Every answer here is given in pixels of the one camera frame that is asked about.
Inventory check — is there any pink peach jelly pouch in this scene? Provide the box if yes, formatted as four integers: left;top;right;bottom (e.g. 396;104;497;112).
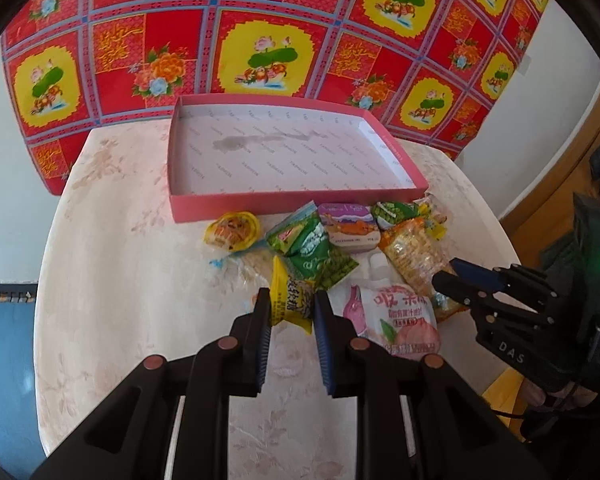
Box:
332;250;441;361

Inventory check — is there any orange cracker packet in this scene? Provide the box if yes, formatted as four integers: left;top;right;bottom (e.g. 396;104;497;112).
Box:
379;218;452;297

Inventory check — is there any yellow snack packet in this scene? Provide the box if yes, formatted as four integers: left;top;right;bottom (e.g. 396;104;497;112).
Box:
270;256;314;335

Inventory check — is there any clear blue-edged snack packet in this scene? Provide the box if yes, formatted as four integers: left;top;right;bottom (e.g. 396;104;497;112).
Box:
209;247;273;301

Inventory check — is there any green pea snack bag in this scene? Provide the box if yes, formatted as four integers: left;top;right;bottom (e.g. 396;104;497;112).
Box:
286;214;358;290

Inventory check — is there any large green snack bag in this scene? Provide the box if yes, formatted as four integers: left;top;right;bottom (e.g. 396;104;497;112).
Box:
370;202;419;231

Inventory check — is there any orange jelly cup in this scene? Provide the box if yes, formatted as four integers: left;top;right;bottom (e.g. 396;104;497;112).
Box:
204;211;261;252

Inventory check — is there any green snack packet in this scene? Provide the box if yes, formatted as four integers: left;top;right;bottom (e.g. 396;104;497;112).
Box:
265;202;318;256

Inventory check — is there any right hand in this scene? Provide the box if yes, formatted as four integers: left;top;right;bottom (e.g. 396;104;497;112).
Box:
520;378;597;410

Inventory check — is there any purple orange snack tub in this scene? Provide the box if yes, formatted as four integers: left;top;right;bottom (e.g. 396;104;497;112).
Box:
317;204;380;254

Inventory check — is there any pink shallow cardboard box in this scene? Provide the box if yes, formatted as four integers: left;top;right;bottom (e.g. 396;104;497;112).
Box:
166;93;429;223

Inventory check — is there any blue cabinet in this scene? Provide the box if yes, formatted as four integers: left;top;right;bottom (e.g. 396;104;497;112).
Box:
0;284;45;479

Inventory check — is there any red floral patterned cloth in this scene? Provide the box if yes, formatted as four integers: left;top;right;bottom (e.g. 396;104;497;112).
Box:
1;0;548;195

